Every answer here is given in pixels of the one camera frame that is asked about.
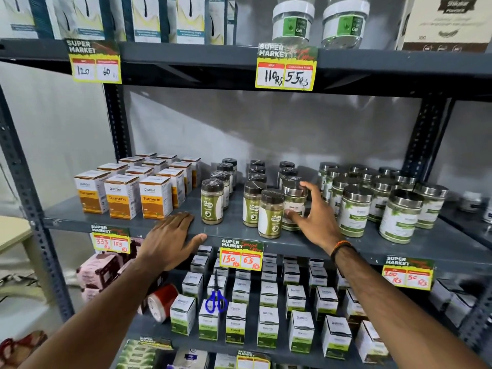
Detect person's left hand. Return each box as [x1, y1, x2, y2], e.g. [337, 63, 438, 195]
[138, 212, 208, 273]

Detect person's right hand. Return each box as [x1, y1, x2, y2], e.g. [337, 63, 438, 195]
[285, 181, 346, 253]

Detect single steel-lidded powder jar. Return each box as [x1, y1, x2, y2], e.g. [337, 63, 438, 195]
[282, 177, 308, 232]

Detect person's right forearm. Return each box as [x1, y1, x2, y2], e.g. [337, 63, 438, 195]
[332, 246, 492, 369]

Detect person's left forearm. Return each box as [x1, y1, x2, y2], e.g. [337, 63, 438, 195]
[17, 259, 170, 369]

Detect group of dark-capped powder bottles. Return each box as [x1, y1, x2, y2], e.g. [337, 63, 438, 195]
[201, 158, 298, 240]

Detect yellow price tag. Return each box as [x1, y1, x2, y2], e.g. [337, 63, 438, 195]
[219, 238, 264, 272]
[237, 350, 271, 369]
[63, 38, 122, 85]
[255, 43, 319, 91]
[139, 336, 174, 351]
[382, 256, 435, 291]
[91, 224, 131, 254]

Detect red and white tape roll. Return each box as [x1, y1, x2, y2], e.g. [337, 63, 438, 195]
[147, 283, 179, 323]

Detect group of orange white boxes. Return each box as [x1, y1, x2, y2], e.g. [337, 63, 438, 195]
[74, 152, 202, 220]

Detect group of steel-lidded green-label jars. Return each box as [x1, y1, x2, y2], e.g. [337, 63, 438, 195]
[317, 162, 449, 244]

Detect group of white green boxes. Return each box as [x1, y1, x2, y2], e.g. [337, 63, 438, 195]
[169, 246, 391, 365]

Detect white blue-print box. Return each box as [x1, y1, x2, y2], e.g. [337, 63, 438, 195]
[175, 350, 210, 369]

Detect stack of green packets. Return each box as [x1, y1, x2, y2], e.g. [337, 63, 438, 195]
[115, 339, 162, 369]

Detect plain white box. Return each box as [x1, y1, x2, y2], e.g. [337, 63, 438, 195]
[446, 292, 479, 329]
[430, 278, 462, 310]

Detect grey metal side rack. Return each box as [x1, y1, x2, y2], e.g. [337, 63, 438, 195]
[438, 100, 492, 354]

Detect grey metal shelf rack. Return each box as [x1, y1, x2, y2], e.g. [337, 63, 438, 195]
[0, 36, 492, 369]

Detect beige table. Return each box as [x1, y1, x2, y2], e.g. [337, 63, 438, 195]
[0, 216, 50, 304]

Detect clear gel jar white lid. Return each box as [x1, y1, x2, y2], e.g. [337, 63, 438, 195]
[272, 0, 316, 48]
[321, 0, 370, 49]

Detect red sandal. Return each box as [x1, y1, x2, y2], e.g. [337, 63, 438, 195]
[0, 330, 48, 367]

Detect row of white yellow boxes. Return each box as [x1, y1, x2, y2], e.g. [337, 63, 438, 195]
[0, 0, 237, 46]

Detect white and brown carton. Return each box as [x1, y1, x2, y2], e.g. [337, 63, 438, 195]
[396, 0, 492, 53]

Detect orange and black bead bracelet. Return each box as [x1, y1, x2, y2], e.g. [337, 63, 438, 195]
[330, 240, 358, 265]

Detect blue-handled scissors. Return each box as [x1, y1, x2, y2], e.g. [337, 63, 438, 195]
[204, 270, 229, 314]

